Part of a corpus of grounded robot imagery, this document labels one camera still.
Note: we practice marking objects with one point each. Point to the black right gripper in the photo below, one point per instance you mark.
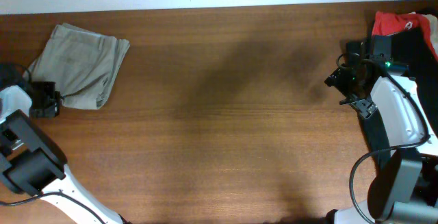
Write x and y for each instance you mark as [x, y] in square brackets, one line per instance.
[340, 77]

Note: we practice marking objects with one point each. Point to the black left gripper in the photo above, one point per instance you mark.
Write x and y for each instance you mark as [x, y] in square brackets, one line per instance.
[53, 109]

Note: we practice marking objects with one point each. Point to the khaki green shorts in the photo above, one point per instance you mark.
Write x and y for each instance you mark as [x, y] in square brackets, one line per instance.
[83, 64]

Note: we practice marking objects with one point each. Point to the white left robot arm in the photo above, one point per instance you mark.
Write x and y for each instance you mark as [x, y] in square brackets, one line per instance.
[33, 164]

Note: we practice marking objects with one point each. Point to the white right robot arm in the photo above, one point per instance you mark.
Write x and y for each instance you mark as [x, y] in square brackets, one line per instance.
[405, 188]

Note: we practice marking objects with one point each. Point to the red garment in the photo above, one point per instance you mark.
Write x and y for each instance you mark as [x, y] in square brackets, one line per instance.
[386, 24]

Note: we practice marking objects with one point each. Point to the black folded garment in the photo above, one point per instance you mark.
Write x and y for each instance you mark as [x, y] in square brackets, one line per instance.
[404, 90]

